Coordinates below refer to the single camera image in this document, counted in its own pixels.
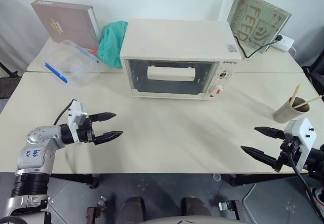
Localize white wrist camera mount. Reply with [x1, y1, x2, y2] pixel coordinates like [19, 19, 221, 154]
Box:
[66, 100, 89, 145]
[283, 117, 318, 171]

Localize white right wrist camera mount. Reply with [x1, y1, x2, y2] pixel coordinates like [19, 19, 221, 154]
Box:
[283, 117, 318, 171]

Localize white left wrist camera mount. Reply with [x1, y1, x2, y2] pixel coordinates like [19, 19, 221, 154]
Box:
[66, 100, 89, 145]

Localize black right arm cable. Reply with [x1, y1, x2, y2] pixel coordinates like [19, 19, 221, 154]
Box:
[290, 145, 324, 206]

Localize white and red shoe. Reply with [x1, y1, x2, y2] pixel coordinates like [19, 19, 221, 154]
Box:
[305, 185, 324, 210]

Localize large cream oven knob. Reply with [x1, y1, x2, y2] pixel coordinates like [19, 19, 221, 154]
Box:
[209, 84, 226, 99]

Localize beige cardboard cup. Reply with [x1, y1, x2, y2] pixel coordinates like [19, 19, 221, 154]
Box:
[272, 96, 311, 124]

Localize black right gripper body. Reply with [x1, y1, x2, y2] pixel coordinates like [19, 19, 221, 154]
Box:
[274, 137, 304, 172]

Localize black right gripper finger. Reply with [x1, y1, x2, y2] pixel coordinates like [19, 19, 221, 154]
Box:
[240, 145, 280, 169]
[253, 126, 287, 141]

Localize black equipment beside table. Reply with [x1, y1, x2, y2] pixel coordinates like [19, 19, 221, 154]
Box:
[301, 54, 324, 101]

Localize brown hardcover book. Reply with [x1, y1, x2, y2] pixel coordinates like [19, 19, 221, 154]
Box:
[30, 0, 102, 51]

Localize cream oven door handle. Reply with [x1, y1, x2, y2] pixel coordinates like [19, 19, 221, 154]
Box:
[147, 65, 196, 82]

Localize glass oven door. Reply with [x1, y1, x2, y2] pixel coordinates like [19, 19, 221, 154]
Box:
[125, 58, 220, 96]

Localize black power cord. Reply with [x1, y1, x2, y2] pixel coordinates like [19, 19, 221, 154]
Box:
[233, 34, 282, 59]

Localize wooden stick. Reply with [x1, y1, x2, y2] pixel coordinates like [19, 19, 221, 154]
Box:
[293, 95, 324, 109]
[291, 83, 301, 108]

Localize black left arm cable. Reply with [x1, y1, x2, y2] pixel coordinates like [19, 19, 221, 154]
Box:
[53, 98, 78, 126]

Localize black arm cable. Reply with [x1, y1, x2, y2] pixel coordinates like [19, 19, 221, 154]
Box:
[53, 98, 78, 126]
[290, 145, 324, 206]

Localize white power strip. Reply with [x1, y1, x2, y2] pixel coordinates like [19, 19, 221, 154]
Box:
[270, 33, 296, 53]

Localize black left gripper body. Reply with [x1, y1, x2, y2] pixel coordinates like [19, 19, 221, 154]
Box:
[76, 118, 97, 144]

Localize green cloth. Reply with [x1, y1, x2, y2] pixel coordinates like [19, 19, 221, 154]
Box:
[97, 20, 129, 69]

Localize green FEED book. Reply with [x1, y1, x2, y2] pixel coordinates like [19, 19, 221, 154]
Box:
[226, 0, 292, 54]

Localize cream toaster oven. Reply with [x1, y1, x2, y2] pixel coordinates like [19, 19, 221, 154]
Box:
[120, 18, 242, 101]

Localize clear plastic container blue clips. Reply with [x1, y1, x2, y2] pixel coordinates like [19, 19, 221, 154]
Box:
[44, 39, 101, 89]

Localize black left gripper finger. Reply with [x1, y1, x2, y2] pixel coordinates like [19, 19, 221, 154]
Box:
[89, 112, 117, 124]
[94, 130, 124, 145]

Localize black stand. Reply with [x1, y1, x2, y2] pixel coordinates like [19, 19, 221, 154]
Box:
[0, 61, 21, 79]

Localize black table frame bar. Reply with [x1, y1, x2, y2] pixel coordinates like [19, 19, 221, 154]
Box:
[222, 174, 312, 187]
[50, 173, 99, 190]

